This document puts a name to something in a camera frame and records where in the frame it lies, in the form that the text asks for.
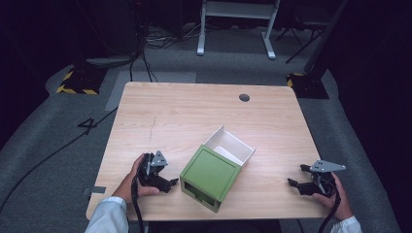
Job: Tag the grey tape strip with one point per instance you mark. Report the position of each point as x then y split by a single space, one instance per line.
98 190

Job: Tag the green drawer cabinet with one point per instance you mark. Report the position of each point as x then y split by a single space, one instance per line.
210 174

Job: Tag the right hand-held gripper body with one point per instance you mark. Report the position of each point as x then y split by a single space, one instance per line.
324 184

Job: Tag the person's right hand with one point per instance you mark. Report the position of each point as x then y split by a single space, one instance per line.
341 202

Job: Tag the white drawer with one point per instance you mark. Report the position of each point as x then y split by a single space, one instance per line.
231 145

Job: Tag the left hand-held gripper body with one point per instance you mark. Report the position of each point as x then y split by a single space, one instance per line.
150 173

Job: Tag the person's left hand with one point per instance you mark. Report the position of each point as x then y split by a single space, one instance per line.
129 187

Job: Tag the slanted grey metal pole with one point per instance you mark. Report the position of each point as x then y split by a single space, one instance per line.
325 35

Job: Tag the white metal table frame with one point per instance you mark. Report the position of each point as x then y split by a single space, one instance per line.
238 9

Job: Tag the black yellow striped stand base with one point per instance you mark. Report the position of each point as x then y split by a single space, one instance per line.
307 85
82 81

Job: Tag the black folding stand legs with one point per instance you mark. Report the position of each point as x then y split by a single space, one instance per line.
302 35

